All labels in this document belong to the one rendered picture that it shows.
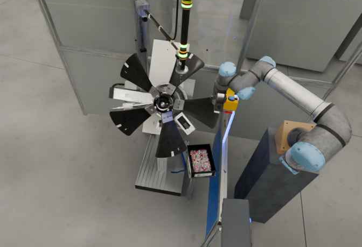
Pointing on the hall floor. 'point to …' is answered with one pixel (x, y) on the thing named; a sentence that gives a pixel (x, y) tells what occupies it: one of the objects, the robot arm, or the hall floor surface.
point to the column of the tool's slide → (139, 23)
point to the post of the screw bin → (190, 188)
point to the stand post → (161, 160)
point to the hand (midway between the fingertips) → (215, 105)
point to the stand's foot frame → (169, 178)
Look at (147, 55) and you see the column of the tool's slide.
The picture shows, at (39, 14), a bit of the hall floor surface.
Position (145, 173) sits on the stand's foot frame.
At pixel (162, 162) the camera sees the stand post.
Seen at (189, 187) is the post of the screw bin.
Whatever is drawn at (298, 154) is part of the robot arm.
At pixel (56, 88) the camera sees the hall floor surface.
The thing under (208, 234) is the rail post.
